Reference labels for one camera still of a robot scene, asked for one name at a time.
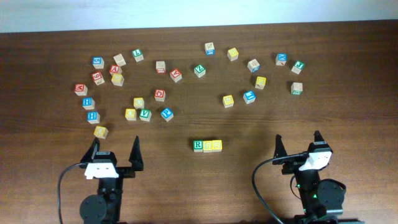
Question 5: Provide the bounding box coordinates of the yellow O block bottom left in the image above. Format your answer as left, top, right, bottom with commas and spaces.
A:
93, 126, 109, 139

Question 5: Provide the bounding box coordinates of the red M block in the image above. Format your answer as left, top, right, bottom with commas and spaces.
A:
74, 84, 88, 96

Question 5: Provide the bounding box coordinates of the blue H block upper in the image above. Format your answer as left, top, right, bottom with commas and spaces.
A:
82, 97, 95, 110

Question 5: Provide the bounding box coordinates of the blue E block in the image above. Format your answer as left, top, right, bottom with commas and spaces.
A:
243, 90, 256, 104

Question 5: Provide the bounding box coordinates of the blue edged wooden block right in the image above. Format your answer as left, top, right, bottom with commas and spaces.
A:
248, 59, 260, 73

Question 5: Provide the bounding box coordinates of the blue K block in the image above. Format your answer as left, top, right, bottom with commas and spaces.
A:
275, 53, 287, 66

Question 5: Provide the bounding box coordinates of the yellow block centre right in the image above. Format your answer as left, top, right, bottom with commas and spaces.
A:
223, 95, 234, 108

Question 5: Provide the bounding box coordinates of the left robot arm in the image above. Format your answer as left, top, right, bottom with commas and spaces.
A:
79, 137, 144, 223

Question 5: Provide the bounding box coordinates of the green edged wooden block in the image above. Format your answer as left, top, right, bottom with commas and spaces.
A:
290, 82, 303, 95

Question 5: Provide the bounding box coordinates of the red A block centre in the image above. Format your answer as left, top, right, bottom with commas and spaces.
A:
170, 68, 182, 83

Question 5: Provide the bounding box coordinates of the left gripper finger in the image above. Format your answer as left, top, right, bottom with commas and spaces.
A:
129, 136, 144, 171
80, 138, 100, 163

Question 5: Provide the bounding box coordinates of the green L block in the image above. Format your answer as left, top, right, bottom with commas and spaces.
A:
132, 49, 144, 62

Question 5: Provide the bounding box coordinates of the red 6 block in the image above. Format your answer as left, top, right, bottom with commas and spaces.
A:
91, 72, 104, 85

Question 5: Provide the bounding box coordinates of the blue h block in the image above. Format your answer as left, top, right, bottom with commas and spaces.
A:
82, 97, 95, 110
87, 111, 100, 124

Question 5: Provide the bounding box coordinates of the green R block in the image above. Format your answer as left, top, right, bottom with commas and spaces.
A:
193, 140, 203, 152

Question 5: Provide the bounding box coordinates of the yellow block centre left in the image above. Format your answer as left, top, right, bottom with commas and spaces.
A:
133, 98, 145, 110

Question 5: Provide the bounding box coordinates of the yellow block lower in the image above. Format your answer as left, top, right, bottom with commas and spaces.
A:
125, 108, 137, 121

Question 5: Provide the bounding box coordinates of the red a block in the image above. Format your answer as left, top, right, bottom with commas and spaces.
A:
109, 65, 123, 76
170, 68, 182, 83

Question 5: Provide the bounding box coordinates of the blue 5 block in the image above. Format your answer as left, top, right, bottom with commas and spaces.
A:
92, 57, 104, 69

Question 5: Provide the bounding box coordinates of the plain wooden block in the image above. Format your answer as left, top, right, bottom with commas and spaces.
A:
113, 54, 126, 67

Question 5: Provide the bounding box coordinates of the green V block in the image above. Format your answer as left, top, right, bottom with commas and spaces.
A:
139, 109, 152, 122

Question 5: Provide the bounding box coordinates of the blue H block lower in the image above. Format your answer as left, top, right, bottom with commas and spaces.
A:
87, 111, 100, 124

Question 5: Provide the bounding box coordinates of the blue P block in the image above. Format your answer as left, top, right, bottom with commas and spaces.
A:
160, 108, 174, 122

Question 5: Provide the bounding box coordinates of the green J block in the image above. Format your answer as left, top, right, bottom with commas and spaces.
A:
291, 60, 305, 75

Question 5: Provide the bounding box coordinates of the blue edged wooden block top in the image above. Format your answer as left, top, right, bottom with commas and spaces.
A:
205, 42, 215, 55

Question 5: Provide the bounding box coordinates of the red A block left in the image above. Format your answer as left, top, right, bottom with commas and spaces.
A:
109, 65, 123, 76

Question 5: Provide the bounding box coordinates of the red edged wooden block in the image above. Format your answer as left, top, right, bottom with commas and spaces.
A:
155, 61, 166, 73

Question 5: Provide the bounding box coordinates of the yellow S block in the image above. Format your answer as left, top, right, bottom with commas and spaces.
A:
203, 141, 213, 152
212, 139, 223, 152

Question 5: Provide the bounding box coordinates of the yellow block upper left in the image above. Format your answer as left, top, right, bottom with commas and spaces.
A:
111, 73, 124, 86

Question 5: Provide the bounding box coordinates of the blue edged wooden block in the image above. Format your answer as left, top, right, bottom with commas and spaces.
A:
248, 59, 260, 73
205, 42, 215, 55

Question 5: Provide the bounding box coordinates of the red Q block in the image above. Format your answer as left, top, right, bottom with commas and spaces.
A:
154, 89, 166, 101

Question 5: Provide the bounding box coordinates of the green Z block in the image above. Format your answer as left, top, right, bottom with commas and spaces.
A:
194, 64, 206, 78

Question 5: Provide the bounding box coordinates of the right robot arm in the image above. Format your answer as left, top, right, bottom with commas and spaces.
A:
273, 131, 346, 223

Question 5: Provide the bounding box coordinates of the yellow block top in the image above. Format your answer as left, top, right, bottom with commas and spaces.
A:
227, 47, 239, 62

